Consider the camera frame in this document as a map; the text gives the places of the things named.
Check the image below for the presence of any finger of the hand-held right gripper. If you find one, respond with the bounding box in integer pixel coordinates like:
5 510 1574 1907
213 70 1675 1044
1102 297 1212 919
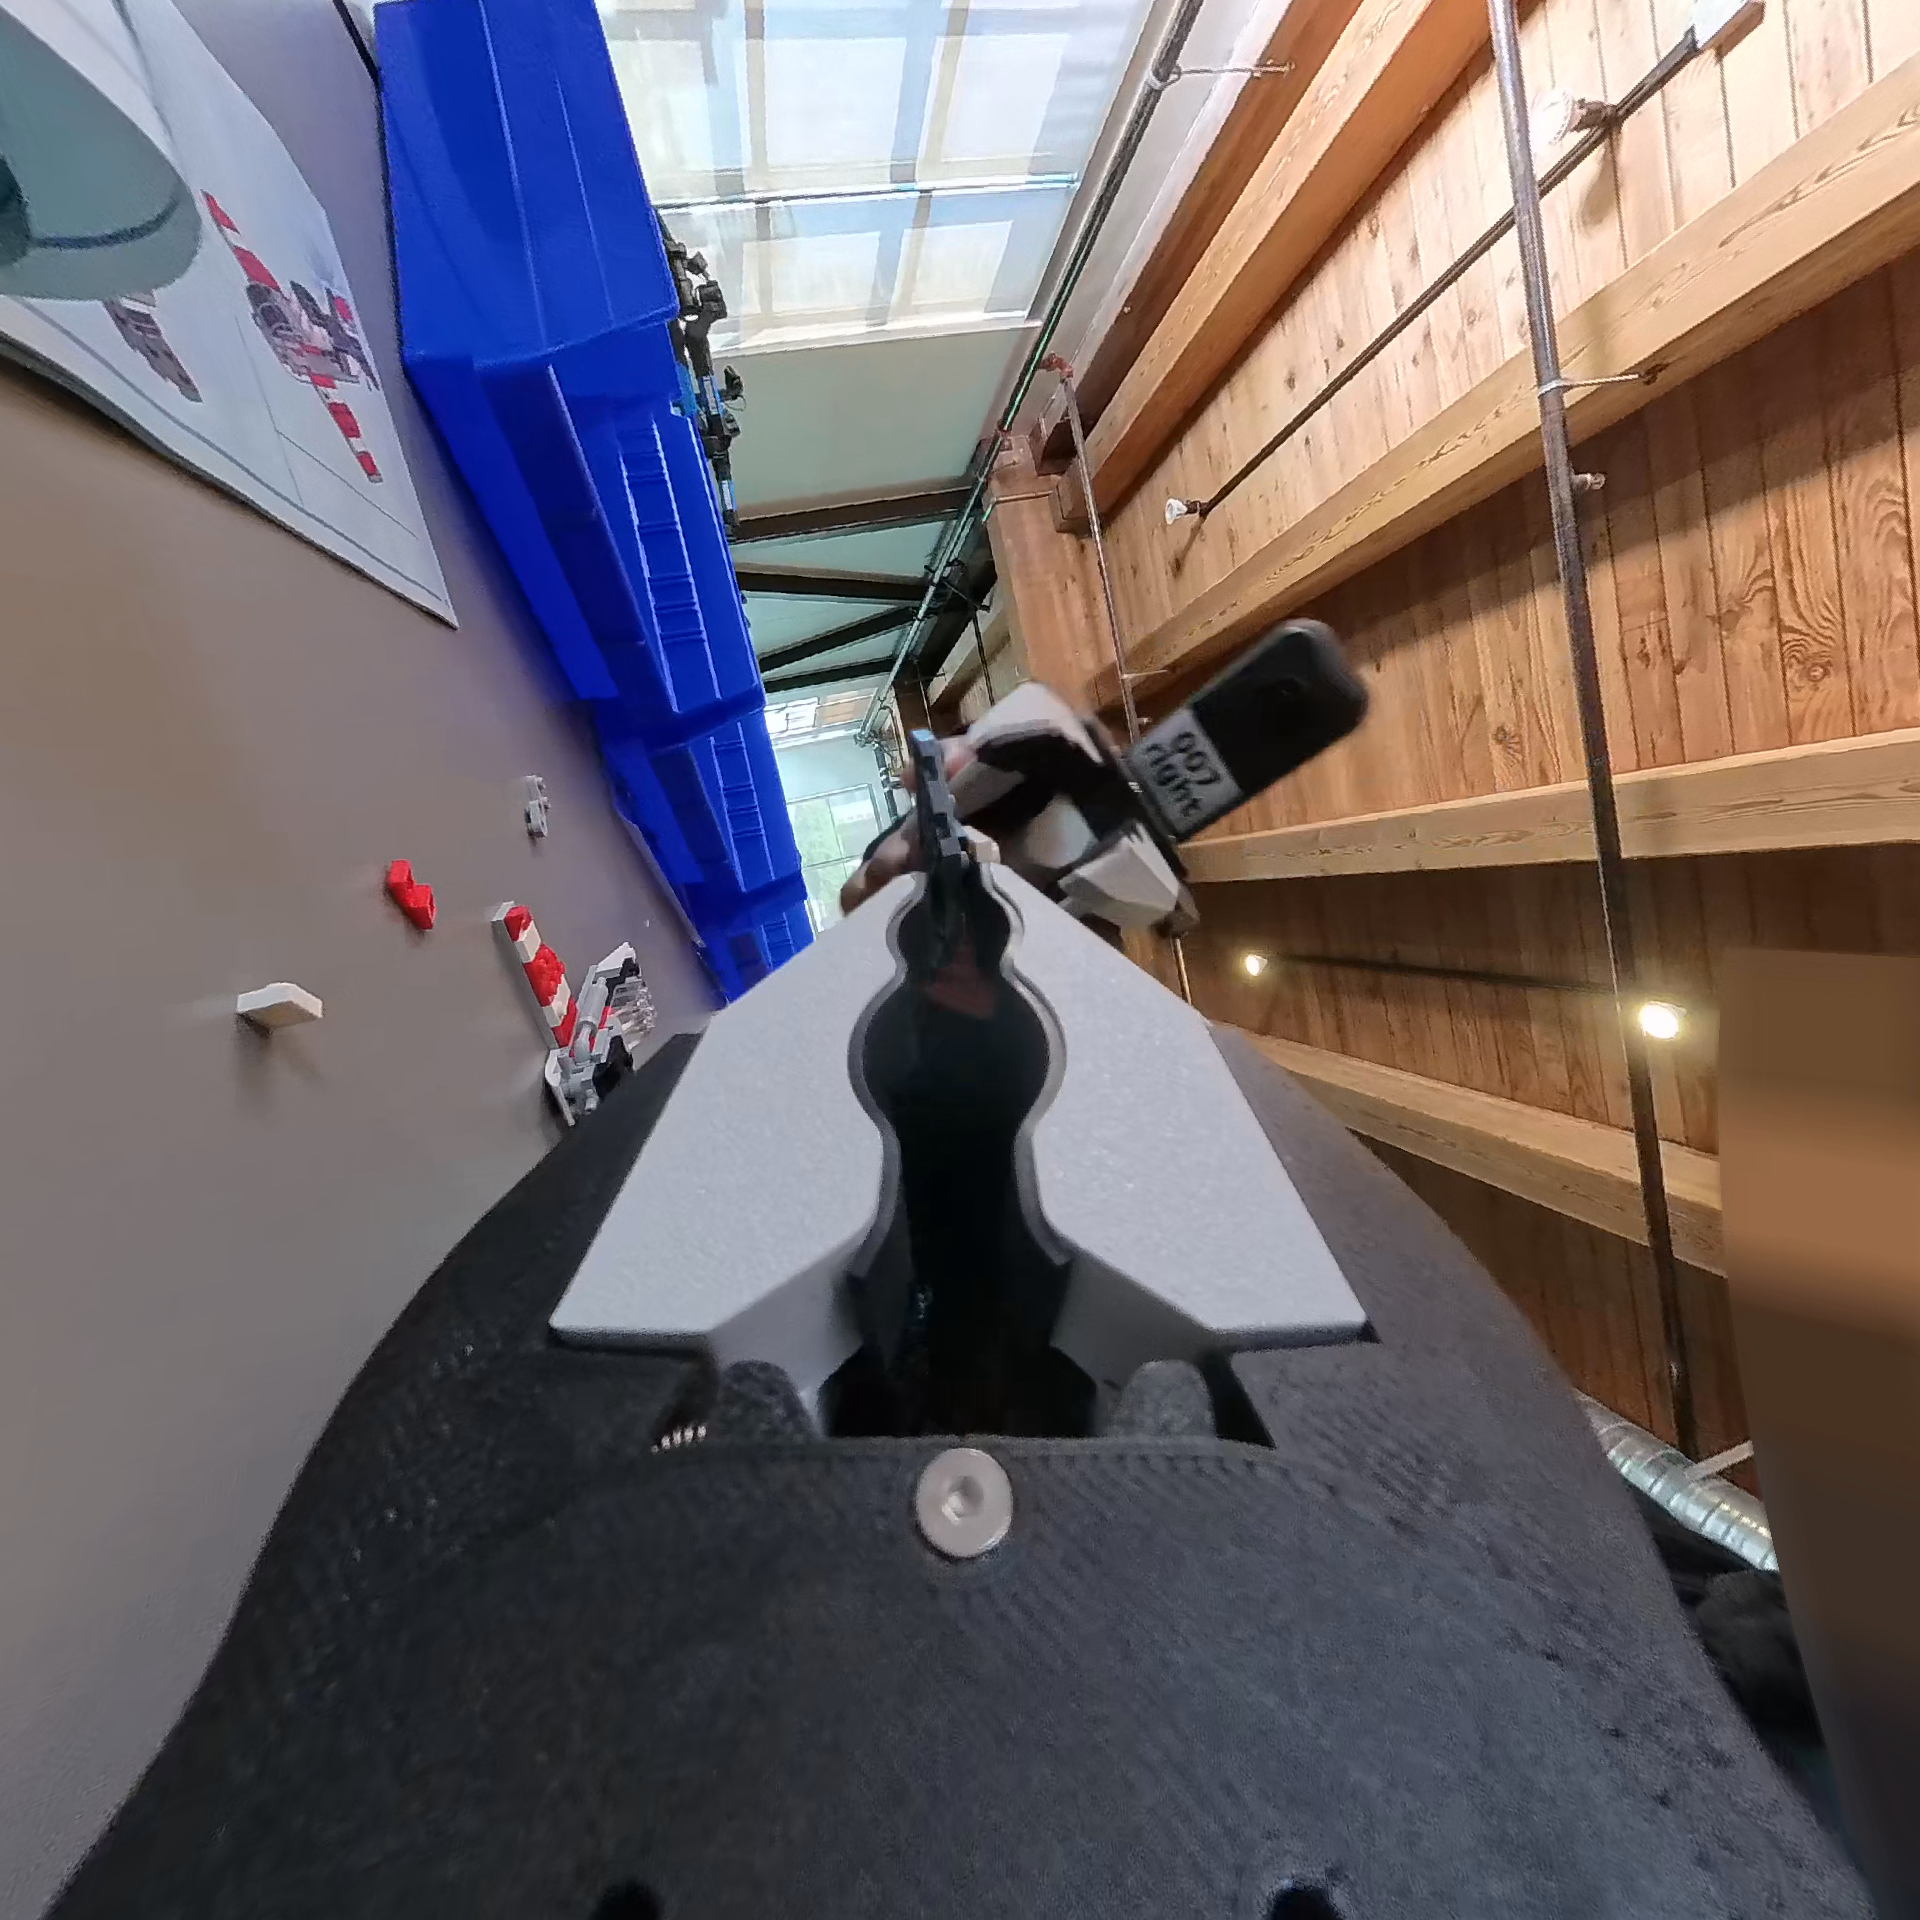
1042 828 1205 943
951 682 1124 820

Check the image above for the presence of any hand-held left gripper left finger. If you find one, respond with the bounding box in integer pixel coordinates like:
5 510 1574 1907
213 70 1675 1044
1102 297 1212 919
547 882 932 1422

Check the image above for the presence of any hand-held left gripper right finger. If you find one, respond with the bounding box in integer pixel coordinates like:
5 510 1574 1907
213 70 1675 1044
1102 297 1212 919
972 874 1374 1393

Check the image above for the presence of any grey work desk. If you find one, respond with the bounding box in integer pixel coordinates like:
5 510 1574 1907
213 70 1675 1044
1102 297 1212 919
0 0 725 1920

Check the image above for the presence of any person's right hand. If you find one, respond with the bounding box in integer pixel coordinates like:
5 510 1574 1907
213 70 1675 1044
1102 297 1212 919
836 757 940 921

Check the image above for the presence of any red white toy plane model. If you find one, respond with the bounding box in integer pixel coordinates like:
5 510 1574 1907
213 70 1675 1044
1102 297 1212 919
491 901 662 1130

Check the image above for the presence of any person's black jacket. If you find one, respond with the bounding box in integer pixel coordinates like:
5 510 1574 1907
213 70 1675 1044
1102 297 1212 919
1649 1501 1840 1788

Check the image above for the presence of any toy building instruction booklet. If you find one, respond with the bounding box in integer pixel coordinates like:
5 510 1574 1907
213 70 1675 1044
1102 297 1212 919
0 0 460 630

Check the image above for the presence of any grey-green rounded object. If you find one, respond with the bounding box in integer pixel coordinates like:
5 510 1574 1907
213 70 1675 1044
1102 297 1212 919
0 14 204 303

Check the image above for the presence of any silver ventilation duct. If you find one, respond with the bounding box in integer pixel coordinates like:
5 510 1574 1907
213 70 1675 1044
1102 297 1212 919
1585 1399 1781 1573

